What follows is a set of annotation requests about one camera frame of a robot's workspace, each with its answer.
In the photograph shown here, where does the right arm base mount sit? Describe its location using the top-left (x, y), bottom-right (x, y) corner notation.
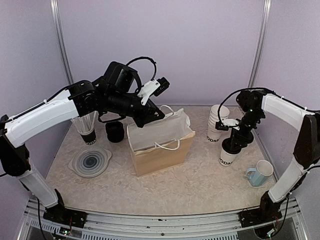
top-left (238, 191), bottom-right (284, 228)

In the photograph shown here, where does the right aluminium corner post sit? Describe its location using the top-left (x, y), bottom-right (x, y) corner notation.
top-left (248, 0), bottom-right (272, 88)

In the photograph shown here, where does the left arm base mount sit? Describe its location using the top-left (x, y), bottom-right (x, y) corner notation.
top-left (43, 188), bottom-right (88, 229)

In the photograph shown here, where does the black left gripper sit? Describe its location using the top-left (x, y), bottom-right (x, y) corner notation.
top-left (104, 89), bottom-right (166, 128)

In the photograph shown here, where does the black coffee cup lid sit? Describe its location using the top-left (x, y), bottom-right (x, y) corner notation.
top-left (246, 132), bottom-right (254, 144)
top-left (221, 138), bottom-right (239, 154)

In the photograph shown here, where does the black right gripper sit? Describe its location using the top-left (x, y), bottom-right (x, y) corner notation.
top-left (230, 108), bottom-right (264, 151)

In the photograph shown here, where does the left aluminium corner post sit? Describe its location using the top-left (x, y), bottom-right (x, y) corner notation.
top-left (50, 0), bottom-right (74, 85)

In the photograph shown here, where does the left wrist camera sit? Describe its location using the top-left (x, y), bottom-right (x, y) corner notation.
top-left (137, 77), bottom-right (170, 106)

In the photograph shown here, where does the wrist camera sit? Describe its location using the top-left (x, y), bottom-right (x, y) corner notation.
top-left (215, 118), bottom-right (240, 131)
top-left (137, 77), bottom-right (170, 106)

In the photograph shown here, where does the stack of white paper cups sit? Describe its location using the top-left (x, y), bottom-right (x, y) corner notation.
top-left (207, 104), bottom-right (230, 143)

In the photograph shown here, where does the stack of black cup lids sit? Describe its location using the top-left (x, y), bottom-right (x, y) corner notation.
top-left (105, 121), bottom-right (125, 143)

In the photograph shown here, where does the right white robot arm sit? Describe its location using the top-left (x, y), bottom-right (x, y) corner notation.
top-left (227, 87), bottom-right (320, 203)

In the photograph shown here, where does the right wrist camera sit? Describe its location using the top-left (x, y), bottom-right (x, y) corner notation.
top-left (215, 118), bottom-right (240, 131)

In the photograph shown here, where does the brown paper takeout bag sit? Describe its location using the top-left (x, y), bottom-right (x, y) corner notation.
top-left (126, 105), bottom-right (196, 177)

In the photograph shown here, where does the aluminium corner post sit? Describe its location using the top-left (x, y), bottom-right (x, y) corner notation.
top-left (50, 0), bottom-right (74, 85)
top-left (248, 0), bottom-right (272, 88)

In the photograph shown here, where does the aluminium front frame rail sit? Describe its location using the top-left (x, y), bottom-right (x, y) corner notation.
top-left (14, 198), bottom-right (309, 240)

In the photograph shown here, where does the light blue mug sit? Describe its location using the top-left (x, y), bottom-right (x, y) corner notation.
top-left (245, 160), bottom-right (274, 187)

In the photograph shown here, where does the black cup holding straws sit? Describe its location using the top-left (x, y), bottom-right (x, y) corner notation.
top-left (80, 128), bottom-right (97, 146)

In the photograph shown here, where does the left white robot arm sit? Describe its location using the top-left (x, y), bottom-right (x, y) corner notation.
top-left (0, 61), bottom-right (170, 223)

